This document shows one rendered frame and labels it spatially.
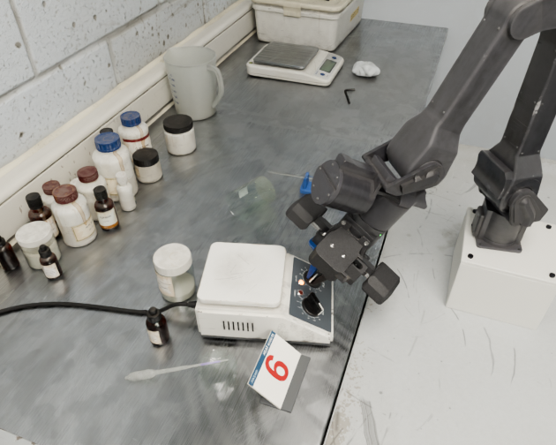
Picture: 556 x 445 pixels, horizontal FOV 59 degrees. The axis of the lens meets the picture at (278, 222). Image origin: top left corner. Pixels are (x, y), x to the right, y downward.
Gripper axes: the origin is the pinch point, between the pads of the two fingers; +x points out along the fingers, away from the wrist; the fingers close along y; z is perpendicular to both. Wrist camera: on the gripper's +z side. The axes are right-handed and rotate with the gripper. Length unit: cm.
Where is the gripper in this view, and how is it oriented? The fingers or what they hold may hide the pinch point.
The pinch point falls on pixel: (323, 267)
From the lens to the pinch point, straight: 74.2
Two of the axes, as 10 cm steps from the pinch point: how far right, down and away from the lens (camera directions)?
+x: -4.9, 6.3, 6.0
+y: 7.1, 6.9, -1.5
